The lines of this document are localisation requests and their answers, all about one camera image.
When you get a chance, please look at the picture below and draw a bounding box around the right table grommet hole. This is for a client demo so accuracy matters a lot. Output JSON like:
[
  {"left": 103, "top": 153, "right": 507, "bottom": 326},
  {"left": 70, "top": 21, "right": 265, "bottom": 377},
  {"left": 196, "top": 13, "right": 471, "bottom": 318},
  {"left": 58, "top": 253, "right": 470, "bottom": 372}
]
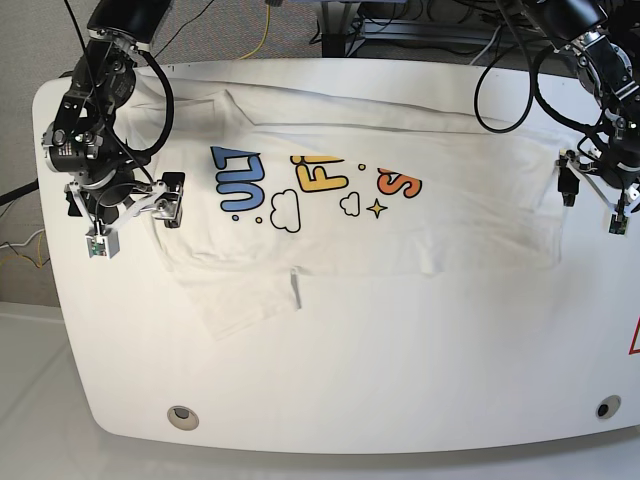
[{"left": 596, "top": 395, "right": 622, "bottom": 420}]

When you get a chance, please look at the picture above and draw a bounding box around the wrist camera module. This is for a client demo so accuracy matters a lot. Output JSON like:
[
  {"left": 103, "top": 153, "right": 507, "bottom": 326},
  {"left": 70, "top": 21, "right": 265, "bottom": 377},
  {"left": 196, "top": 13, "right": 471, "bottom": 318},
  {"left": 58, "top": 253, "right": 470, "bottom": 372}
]
[
  {"left": 609, "top": 212, "right": 628, "bottom": 236},
  {"left": 85, "top": 225, "right": 120, "bottom": 259}
]

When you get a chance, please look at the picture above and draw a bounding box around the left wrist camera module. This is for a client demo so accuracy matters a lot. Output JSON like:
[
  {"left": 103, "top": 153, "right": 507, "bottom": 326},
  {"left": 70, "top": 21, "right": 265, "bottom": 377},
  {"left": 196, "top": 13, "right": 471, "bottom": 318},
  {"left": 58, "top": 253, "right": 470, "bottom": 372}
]
[{"left": 609, "top": 212, "right": 628, "bottom": 236}]

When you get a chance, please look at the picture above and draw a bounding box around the yellow cable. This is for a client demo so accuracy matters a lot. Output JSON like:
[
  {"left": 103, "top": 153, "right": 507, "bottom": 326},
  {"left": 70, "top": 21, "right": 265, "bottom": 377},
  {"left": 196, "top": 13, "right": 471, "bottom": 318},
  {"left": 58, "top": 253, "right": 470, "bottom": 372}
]
[{"left": 238, "top": 0, "right": 281, "bottom": 61}]

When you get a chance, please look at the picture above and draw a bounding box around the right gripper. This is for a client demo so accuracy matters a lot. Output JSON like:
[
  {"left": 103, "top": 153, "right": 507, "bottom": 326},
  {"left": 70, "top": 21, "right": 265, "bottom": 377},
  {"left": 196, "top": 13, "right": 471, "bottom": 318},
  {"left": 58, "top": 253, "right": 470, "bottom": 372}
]
[{"left": 42, "top": 123, "right": 186, "bottom": 229}]

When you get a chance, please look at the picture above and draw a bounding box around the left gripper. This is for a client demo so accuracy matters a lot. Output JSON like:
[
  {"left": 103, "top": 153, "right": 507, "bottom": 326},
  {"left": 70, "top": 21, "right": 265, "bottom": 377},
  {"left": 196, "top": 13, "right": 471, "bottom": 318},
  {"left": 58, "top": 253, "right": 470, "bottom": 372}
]
[{"left": 556, "top": 112, "right": 640, "bottom": 214}]

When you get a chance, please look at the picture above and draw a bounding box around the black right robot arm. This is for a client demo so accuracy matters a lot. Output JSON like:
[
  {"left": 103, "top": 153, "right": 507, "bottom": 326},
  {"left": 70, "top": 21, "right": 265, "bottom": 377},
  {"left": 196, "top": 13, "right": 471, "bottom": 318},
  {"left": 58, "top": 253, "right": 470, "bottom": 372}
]
[{"left": 42, "top": 1, "right": 185, "bottom": 234}]

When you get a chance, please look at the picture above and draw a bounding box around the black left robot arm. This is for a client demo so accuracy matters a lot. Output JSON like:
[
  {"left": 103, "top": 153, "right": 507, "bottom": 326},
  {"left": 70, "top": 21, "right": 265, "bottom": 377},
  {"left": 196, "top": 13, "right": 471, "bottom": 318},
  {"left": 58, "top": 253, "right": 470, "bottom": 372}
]
[{"left": 522, "top": 1, "right": 639, "bottom": 222}]

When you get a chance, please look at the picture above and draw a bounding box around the black metal stand base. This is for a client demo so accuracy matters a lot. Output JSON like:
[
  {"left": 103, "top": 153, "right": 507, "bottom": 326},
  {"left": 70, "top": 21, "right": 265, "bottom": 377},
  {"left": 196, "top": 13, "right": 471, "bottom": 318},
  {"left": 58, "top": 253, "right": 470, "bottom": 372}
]
[{"left": 310, "top": 1, "right": 517, "bottom": 58}]

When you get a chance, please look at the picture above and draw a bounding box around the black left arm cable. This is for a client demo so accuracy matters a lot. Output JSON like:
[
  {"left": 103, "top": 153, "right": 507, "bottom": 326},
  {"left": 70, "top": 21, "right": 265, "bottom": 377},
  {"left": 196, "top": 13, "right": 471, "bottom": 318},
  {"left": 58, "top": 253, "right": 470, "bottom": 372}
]
[{"left": 473, "top": 29, "right": 616, "bottom": 151}]

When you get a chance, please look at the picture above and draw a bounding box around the table grommet hole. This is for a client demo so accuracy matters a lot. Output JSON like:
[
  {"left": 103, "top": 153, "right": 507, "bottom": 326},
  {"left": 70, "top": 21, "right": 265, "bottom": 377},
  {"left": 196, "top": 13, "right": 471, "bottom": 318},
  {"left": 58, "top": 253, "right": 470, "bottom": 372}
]
[
  {"left": 167, "top": 405, "right": 199, "bottom": 431},
  {"left": 596, "top": 395, "right": 622, "bottom": 420}
]

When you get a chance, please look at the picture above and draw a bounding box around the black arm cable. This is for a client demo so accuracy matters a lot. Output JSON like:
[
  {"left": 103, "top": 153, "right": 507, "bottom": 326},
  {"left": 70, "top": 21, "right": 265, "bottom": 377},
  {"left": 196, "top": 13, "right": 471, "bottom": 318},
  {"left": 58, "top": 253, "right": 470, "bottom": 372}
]
[
  {"left": 473, "top": 29, "right": 616, "bottom": 151},
  {"left": 62, "top": 0, "right": 176, "bottom": 184}
]

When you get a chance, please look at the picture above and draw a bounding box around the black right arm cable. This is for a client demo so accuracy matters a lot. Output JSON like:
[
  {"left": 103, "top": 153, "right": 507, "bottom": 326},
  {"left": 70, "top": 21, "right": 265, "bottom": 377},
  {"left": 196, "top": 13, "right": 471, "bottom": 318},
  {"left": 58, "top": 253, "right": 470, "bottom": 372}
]
[{"left": 62, "top": 0, "right": 176, "bottom": 184}]

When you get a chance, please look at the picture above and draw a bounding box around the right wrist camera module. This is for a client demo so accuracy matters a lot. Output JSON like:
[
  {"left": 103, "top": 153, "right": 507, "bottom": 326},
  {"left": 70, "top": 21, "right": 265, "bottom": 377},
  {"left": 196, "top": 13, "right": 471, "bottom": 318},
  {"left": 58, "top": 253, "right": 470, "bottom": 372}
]
[{"left": 85, "top": 225, "right": 120, "bottom": 259}]

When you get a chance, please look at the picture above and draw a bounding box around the white printed T-shirt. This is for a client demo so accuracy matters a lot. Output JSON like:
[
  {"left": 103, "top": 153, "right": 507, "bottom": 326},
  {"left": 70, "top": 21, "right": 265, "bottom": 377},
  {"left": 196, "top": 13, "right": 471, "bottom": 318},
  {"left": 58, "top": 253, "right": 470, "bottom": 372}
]
[{"left": 147, "top": 79, "right": 570, "bottom": 338}]

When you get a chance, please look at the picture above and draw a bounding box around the floor cables left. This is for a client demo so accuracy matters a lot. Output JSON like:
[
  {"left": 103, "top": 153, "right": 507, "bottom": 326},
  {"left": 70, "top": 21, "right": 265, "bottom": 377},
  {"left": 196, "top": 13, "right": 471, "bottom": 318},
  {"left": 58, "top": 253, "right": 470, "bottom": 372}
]
[{"left": 0, "top": 179, "right": 49, "bottom": 271}]

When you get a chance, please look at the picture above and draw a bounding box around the left table grommet hole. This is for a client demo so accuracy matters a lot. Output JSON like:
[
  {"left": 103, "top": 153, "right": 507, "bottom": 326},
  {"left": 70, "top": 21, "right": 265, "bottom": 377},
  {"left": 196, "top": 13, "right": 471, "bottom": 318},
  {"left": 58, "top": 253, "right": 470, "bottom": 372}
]
[{"left": 167, "top": 405, "right": 199, "bottom": 431}]

